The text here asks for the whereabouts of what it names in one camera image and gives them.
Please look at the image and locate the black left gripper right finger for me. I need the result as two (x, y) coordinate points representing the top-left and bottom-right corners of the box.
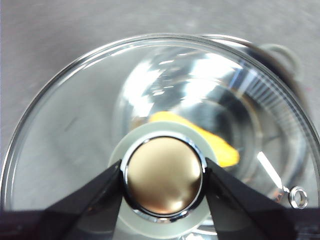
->
(203, 158), (320, 240)

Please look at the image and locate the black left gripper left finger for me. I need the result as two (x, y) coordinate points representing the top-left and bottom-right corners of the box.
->
(0, 160), (126, 240)

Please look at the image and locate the yellow corn cob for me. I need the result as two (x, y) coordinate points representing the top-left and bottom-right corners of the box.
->
(148, 111), (241, 169)

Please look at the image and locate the glass lid with green knob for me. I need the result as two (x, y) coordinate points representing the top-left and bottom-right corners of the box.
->
(0, 32), (320, 240)

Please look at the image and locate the sage green electric pot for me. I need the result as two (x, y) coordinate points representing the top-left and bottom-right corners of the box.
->
(109, 33), (320, 236)

